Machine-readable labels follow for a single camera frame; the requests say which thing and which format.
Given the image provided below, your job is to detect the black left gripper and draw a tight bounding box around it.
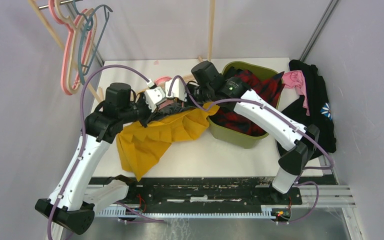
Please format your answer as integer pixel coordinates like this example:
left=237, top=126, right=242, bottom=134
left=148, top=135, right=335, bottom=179
left=120, top=91, right=163, bottom=128

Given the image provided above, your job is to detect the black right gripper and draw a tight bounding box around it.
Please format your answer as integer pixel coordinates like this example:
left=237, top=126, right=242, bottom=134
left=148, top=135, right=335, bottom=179
left=176, top=83, right=212, bottom=110

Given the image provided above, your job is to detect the yellow skirt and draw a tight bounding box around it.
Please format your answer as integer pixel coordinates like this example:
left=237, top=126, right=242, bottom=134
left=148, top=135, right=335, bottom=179
left=114, top=105, right=220, bottom=181

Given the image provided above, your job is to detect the pink plastic hanger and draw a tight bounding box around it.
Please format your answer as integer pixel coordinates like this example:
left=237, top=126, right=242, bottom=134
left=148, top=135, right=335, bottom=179
left=154, top=76, right=174, bottom=110
left=48, top=0, right=85, bottom=96

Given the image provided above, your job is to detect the olive green plastic basket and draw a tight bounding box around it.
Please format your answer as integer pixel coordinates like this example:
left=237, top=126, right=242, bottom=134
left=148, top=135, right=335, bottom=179
left=208, top=61, right=285, bottom=149

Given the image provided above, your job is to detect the red plaid skirt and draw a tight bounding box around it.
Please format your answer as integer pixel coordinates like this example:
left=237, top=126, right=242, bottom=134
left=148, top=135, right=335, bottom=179
left=213, top=68, right=286, bottom=137

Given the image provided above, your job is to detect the grey blue plastic hanger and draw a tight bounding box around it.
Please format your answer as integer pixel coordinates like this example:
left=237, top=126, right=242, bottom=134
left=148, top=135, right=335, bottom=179
left=72, top=2, right=113, bottom=85

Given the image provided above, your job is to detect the beige wooden hanger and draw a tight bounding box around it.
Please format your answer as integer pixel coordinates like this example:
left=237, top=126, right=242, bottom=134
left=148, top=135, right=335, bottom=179
left=48, top=0, right=97, bottom=96

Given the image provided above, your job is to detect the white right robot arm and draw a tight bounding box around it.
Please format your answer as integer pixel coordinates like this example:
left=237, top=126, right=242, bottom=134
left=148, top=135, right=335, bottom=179
left=186, top=60, right=321, bottom=204

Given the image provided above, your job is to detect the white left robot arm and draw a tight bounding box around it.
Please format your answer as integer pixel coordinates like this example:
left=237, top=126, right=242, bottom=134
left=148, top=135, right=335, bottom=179
left=35, top=82, right=167, bottom=235

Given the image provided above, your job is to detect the pink garment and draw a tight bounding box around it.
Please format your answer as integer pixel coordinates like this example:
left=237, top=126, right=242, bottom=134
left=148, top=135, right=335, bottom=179
left=282, top=70, right=310, bottom=116

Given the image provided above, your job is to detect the black garment with flower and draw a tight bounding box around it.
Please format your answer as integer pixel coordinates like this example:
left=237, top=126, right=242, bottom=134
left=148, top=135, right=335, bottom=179
left=281, top=59, right=337, bottom=153

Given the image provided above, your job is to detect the wooden clothes rack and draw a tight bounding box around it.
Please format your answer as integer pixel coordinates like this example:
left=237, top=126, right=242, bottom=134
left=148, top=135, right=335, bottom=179
left=27, top=0, right=216, bottom=103

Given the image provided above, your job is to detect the metal rack rod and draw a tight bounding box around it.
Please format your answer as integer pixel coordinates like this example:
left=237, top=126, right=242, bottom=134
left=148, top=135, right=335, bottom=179
left=37, top=0, right=82, bottom=11

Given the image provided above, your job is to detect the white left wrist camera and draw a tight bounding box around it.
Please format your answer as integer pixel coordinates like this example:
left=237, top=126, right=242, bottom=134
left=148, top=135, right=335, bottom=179
left=144, top=80, right=167, bottom=112

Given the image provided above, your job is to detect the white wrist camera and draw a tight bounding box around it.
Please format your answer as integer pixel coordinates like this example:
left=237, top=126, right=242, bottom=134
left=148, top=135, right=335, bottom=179
left=164, top=78, right=187, bottom=102
left=144, top=80, right=167, bottom=112

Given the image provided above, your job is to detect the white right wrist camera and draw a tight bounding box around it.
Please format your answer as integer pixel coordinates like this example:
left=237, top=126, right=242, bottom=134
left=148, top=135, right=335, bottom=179
left=164, top=78, right=187, bottom=102

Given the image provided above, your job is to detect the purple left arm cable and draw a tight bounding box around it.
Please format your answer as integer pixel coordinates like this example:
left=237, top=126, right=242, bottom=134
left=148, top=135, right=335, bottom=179
left=46, top=64, right=166, bottom=240

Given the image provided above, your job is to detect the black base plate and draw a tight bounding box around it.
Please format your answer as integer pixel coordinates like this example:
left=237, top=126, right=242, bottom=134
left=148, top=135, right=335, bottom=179
left=85, top=176, right=303, bottom=215

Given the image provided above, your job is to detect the white cable duct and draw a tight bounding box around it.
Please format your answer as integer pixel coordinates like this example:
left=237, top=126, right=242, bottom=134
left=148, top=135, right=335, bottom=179
left=96, top=204, right=276, bottom=220

